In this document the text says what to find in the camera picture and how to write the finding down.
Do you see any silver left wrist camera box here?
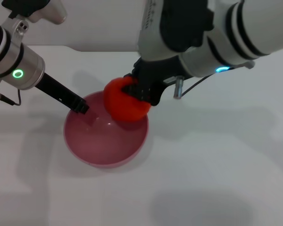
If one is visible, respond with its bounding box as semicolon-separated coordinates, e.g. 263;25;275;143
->
8;0;68;25

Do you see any pink plastic bowl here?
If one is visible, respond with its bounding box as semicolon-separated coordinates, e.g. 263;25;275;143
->
63;91;149;169

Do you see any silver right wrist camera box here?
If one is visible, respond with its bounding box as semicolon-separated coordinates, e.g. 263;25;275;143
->
138;0;215;62

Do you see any grey right arm cable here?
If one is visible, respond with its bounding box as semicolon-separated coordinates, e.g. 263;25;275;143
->
174;60;256;100

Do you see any orange mandarin fruit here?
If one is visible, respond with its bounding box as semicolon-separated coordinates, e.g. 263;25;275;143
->
103;76;153;122

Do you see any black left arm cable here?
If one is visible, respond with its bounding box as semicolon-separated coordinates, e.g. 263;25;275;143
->
0;90;22;106

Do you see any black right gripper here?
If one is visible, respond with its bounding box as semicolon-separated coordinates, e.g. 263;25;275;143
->
121;54;187;106

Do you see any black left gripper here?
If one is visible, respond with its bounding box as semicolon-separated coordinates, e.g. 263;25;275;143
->
34;73;90;115

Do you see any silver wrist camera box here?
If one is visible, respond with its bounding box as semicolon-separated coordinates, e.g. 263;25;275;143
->
138;0;215;62
8;0;68;25

